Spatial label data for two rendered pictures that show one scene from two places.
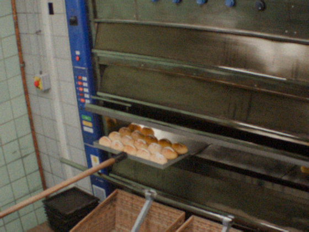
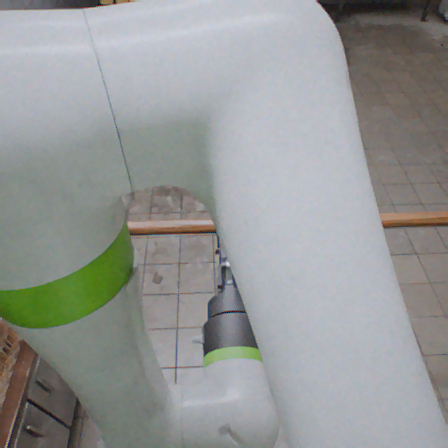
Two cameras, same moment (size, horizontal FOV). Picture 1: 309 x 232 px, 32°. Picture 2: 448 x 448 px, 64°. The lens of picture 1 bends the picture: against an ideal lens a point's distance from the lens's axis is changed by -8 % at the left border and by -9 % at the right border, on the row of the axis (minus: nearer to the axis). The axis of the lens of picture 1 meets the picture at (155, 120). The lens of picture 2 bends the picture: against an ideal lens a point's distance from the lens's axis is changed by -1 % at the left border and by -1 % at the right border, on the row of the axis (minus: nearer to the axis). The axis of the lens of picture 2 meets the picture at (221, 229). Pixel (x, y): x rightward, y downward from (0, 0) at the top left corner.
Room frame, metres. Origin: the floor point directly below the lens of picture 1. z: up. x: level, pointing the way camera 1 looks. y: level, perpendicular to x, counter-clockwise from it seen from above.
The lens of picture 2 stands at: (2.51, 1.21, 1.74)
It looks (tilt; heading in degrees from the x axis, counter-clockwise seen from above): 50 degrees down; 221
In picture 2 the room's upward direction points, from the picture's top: straight up
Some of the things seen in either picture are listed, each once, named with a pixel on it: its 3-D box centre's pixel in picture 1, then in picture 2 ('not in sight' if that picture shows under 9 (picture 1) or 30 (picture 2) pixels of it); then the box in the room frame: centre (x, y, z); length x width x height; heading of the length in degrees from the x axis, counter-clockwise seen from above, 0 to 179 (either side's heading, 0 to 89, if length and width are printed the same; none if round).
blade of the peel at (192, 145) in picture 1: (149, 143); not in sight; (2.98, 0.05, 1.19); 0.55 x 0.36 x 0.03; 44
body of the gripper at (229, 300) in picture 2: not in sight; (229, 297); (2.27, 1.02, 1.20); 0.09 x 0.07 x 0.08; 44
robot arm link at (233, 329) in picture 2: not in sight; (230, 339); (2.33, 1.07, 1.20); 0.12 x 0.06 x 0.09; 134
